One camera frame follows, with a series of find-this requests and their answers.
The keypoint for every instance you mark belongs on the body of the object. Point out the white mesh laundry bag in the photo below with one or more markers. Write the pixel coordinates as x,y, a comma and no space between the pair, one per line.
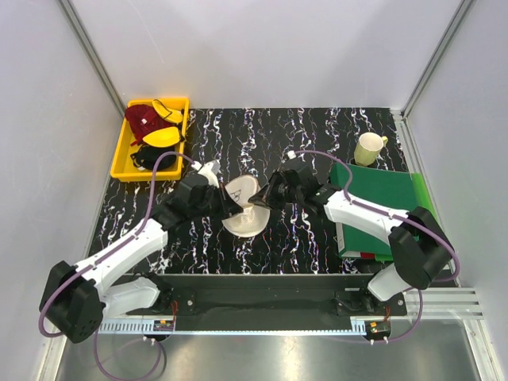
254,219

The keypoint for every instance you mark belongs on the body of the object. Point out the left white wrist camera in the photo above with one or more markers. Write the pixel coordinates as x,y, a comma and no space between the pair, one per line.
207,173

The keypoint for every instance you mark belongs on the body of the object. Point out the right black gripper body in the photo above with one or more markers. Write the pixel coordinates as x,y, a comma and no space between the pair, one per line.
282,193

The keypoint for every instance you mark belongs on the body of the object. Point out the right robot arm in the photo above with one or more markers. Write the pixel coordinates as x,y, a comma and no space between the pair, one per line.
419,248

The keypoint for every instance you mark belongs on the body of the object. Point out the yellow plastic bin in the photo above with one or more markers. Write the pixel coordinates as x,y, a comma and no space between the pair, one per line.
122,167

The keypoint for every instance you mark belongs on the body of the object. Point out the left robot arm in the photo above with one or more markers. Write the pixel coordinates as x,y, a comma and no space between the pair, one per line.
77,298

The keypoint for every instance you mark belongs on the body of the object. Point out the black bra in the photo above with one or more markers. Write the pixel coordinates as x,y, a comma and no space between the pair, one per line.
146,156

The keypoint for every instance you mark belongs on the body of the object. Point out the bright yellow bra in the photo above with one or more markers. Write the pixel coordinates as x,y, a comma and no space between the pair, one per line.
167,136

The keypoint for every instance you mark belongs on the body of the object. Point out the green ring binder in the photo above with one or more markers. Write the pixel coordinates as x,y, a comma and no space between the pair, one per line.
400,190

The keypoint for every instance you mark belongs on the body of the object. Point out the pale green mug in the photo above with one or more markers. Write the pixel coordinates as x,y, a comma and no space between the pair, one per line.
368,148

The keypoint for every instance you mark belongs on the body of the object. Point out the dark red bra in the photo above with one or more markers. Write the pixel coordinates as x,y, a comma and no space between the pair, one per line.
143,119

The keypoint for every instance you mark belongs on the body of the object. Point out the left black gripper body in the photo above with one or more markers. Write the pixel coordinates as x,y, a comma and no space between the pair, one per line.
210,207

